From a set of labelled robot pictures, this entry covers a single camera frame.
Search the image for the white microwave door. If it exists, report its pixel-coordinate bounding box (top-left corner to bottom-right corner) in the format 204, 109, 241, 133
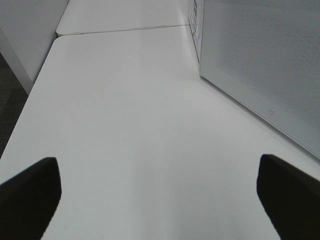
199, 0, 320, 156

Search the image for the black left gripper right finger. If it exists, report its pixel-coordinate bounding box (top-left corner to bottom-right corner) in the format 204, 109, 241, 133
256, 154, 320, 240

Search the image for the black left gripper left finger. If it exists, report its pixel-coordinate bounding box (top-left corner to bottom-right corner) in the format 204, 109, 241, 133
0, 157, 62, 240

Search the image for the white microwave oven body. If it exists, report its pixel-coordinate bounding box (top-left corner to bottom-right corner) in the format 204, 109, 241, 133
187, 0, 205, 67

